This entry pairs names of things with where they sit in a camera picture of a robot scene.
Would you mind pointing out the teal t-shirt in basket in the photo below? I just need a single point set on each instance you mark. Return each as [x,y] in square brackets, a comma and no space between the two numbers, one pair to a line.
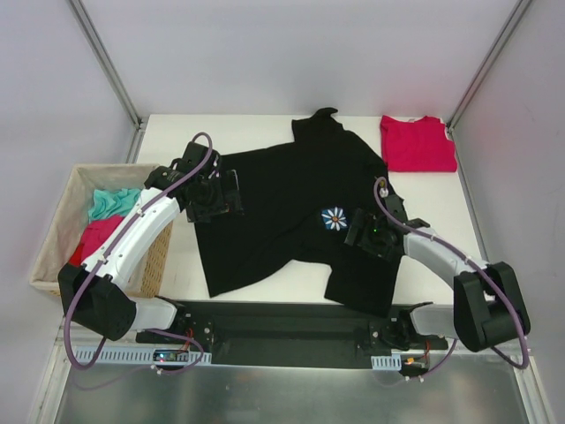
[112,203]

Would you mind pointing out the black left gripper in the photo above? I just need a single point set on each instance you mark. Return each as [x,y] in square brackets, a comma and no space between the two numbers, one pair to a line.
[227,191]

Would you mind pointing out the left aluminium frame post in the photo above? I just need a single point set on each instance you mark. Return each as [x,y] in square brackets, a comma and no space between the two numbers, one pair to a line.
[94,40]

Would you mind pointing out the white cable duct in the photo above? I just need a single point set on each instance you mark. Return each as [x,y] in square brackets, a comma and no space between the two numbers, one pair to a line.
[150,356]
[396,362]

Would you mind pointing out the aluminium frame post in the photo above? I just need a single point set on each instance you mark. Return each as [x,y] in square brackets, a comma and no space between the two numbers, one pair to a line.
[94,40]
[500,42]

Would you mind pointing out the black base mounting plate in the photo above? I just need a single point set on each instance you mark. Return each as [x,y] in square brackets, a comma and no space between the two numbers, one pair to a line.
[280,335]

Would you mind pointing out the folded red t-shirt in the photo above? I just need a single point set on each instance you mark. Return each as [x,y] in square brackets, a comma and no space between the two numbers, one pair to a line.
[420,145]

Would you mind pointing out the red t-shirt in basket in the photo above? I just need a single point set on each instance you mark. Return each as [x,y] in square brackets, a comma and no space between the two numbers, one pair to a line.
[92,238]

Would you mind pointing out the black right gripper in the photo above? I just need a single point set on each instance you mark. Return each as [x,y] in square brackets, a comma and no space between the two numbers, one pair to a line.
[356,231]

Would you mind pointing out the black flower print t-shirt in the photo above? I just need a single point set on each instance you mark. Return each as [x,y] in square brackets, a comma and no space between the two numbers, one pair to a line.
[299,200]

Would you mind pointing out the wicker laundry basket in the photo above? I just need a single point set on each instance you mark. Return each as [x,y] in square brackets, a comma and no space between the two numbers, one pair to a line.
[70,220]

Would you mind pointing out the right aluminium frame post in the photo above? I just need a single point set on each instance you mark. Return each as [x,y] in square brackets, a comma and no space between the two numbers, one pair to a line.
[500,42]

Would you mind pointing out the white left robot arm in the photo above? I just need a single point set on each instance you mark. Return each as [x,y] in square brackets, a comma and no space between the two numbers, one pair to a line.
[95,293]

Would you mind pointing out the aluminium front rail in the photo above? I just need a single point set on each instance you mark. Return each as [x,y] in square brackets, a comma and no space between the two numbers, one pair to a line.
[80,334]

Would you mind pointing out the right white cable duct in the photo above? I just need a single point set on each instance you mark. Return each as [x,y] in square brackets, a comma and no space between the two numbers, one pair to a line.
[396,362]

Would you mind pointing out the left white cable duct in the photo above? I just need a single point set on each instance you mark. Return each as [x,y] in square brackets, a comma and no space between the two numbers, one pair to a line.
[150,356]

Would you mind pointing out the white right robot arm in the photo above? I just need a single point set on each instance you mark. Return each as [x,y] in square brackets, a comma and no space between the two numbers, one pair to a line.
[488,307]

